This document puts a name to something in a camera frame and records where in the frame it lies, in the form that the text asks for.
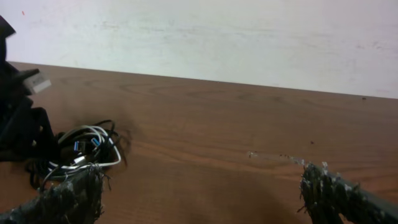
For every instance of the clear tape strip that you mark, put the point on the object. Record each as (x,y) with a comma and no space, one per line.
(276,157)

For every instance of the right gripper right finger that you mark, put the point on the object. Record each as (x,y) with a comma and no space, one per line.
(327,198)

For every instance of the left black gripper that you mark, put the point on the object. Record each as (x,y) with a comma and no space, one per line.
(25,131)

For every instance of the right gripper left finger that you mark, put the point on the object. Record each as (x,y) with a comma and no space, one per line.
(77,200)

